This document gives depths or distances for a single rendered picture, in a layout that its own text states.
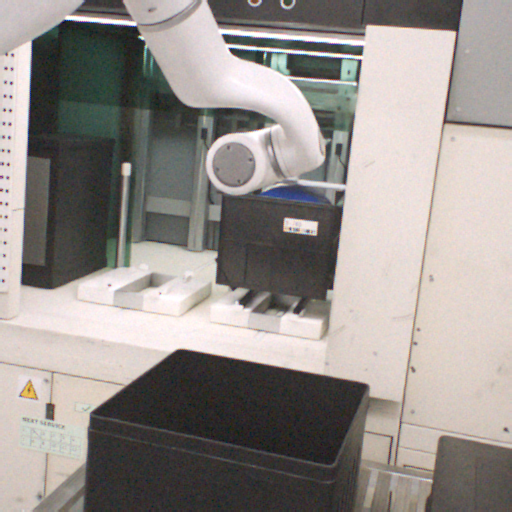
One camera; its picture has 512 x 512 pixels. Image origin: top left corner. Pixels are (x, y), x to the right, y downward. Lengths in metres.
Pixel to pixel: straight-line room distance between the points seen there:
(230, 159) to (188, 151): 1.13
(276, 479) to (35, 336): 0.68
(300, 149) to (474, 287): 0.33
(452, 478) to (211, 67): 0.58
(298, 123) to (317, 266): 0.43
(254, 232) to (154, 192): 0.83
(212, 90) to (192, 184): 1.19
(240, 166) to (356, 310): 0.28
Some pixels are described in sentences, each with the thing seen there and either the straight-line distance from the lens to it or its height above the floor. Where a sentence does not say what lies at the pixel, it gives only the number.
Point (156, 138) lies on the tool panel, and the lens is 2.25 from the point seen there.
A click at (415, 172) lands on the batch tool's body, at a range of 1.15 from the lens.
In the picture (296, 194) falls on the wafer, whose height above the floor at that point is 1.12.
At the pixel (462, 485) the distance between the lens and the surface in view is 1.02.
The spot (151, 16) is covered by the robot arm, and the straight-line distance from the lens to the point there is 0.99.
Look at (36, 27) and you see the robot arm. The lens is 0.81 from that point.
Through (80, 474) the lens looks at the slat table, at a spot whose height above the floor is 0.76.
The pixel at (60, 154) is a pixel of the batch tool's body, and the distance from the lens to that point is 1.63.
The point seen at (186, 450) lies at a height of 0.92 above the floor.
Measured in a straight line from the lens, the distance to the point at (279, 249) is 1.45.
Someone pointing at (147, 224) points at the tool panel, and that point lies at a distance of 2.27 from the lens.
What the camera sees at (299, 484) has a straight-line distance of 0.84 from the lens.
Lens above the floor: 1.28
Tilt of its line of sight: 11 degrees down
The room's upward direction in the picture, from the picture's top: 6 degrees clockwise
